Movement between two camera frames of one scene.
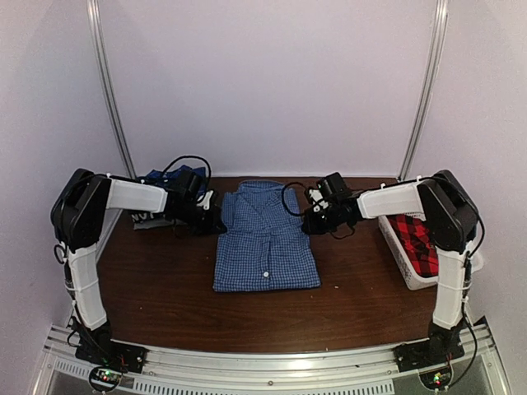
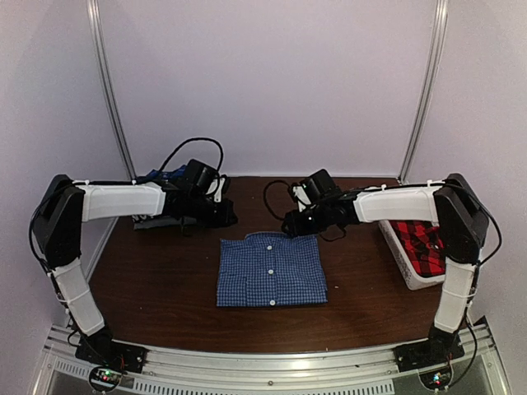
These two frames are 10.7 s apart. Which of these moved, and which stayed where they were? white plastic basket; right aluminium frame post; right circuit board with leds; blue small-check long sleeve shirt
Moved: blue small-check long sleeve shirt
Stayed: right aluminium frame post; white plastic basket; right circuit board with leds
